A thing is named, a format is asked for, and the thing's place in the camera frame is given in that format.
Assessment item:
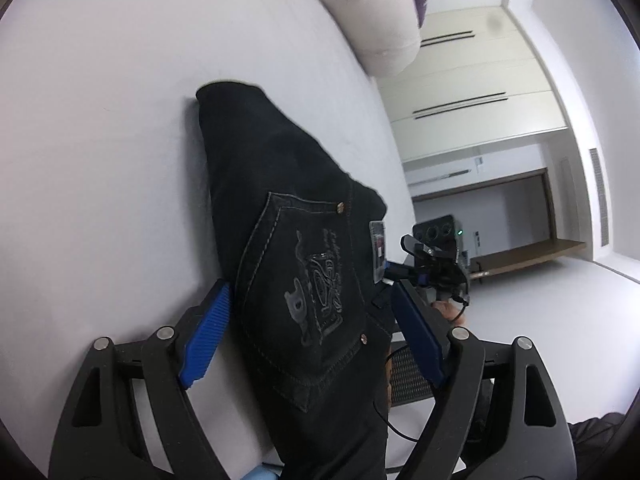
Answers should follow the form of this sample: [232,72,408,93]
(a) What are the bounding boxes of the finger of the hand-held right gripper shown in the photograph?
[382,260,427,287]
[399,233,434,262]

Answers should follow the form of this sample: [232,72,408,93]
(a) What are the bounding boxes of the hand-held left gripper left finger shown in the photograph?
[47,277,233,480]

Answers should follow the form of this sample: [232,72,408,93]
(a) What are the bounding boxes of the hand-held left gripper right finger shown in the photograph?
[385,279,577,480]

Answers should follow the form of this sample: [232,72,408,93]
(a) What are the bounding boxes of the black denim pants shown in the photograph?
[195,80,402,480]

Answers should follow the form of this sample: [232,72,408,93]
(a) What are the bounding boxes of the person's right hand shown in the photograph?
[432,300,469,325]

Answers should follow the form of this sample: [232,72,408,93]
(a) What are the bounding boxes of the dark mesh panel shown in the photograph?
[387,345,436,407]

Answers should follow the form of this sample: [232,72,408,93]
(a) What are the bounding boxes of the light blue cloth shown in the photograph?
[239,462,287,480]

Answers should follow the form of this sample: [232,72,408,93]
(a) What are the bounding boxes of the cream built-in wardrobe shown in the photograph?
[377,6,569,164]

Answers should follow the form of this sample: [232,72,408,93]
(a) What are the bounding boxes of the white bed sheet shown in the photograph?
[0,0,417,480]

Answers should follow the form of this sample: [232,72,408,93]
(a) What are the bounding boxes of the white pillow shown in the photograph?
[307,0,423,77]

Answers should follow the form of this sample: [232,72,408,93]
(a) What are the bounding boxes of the wooden wall desk niche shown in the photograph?
[407,169,587,287]

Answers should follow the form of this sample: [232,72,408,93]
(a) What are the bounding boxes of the black cable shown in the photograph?
[372,342,427,472]

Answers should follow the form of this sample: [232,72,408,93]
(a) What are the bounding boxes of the white wall air vent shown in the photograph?
[588,147,610,249]

